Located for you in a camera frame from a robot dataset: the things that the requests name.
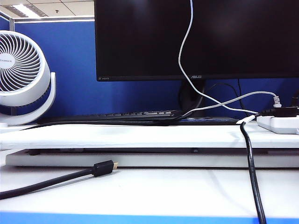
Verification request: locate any white power strip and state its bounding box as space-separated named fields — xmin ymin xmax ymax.
xmin=256 ymin=115 xmax=299 ymax=135

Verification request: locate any black plug adapter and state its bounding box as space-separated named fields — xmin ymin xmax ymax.
xmin=258 ymin=106 xmax=299 ymax=118

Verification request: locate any black monitor stand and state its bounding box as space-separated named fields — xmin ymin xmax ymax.
xmin=178 ymin=79 xmax=241 ymax=126

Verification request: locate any thin black monitor cable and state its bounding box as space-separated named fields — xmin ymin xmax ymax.
xmin=203 ymin=78 xmax=250 ymax=116

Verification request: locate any white flat board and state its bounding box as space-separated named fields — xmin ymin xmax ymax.
xmin=6 ymin=151 xmax=299 ymax=168

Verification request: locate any thick black power cable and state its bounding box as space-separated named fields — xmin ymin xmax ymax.
xmin=240 ymin=121 xmax=267 ymax=224

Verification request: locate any blue office partition panel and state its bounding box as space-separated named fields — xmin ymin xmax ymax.
xmin=0 ymin=10 xmax=299 ymax=123

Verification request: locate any white raised desk shelf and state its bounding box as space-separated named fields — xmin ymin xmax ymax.
xmin=0 ymin=123 xmax=299 ymax=151

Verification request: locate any ceiling light panel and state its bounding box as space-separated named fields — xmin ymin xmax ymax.
xmin=4 ymin=4 xmax=43 ymax=18

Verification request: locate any black computer keyboard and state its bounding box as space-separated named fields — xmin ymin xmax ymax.
xmin=38 ymin=109 xmax=185 ymax=126

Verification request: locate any white round desk fan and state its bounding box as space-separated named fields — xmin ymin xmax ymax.
xmin=0 ymin=30 xmax=57 ymax=127

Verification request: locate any black ASUS computer monitor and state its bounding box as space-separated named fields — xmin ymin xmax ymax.
xmin=94 ymin=0 xmax=299 ymax=82

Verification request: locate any white Type-C charging cable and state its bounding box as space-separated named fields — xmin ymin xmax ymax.
xmin=178 ymin=0 xmax=259 ymax=115

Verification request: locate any black HDMI cable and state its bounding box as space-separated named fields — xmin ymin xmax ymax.
xmin=0 ymin=160 xmax=119 ymax=201

